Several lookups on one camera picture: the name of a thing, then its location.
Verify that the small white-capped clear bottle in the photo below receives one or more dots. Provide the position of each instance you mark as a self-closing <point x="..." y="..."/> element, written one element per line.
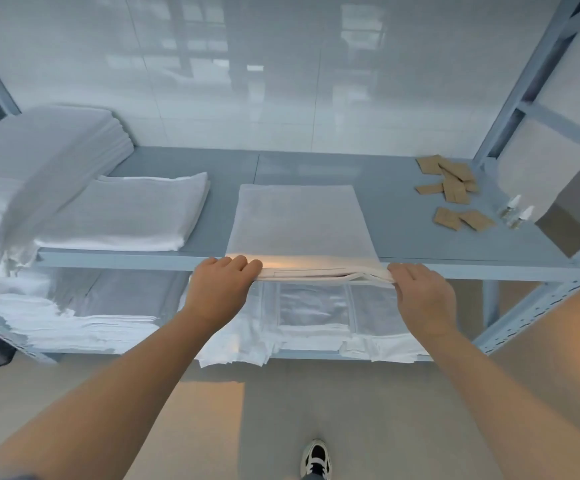
<point x="510" y="206"/>
<point x="522" y="217"/>

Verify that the person's left fingers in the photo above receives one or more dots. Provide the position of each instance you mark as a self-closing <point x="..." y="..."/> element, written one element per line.
<point x="235" y="264"/>

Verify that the person's right hand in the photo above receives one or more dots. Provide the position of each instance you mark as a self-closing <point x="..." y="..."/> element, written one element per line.
<point x="427" y="299"/>

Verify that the tall stack of white towels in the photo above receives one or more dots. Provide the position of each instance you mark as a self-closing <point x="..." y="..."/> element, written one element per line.
<point x="29" y="164"/>

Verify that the grey metal shelf rack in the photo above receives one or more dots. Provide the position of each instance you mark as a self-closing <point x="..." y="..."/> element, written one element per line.
<point x="495" y="272"/>

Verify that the person's left hand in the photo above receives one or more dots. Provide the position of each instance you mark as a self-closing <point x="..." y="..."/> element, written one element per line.
<point x="217" y="294"/>

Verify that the black and white sneaker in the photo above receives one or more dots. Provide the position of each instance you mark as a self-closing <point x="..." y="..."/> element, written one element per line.
<point x="315" y="458"/>

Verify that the person's right fingers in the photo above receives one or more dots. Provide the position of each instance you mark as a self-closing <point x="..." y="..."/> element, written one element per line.
<point x="410" y="272"/>

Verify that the stack of white cloths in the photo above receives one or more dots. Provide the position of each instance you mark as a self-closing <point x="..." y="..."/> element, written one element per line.
<point x="44" y="314"/>

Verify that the person's right forearm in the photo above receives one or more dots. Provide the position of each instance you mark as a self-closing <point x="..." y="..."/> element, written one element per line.
<point x="515" y="409"/>

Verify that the pile of brown paper tags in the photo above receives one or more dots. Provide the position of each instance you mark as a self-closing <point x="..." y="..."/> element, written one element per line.
<point x="452" y="187"/>

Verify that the white towel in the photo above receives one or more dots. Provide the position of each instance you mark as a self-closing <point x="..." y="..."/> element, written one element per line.
<point x="129" y="214"/>
<point x="300" y="224"/>

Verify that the person's left forearm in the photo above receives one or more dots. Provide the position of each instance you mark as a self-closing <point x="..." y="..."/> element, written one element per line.
<point x="99" y="404"/>

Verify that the stack of clear-bagged white sheets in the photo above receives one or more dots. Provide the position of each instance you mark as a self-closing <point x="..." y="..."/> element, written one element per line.
<point x="320" y="314"/>

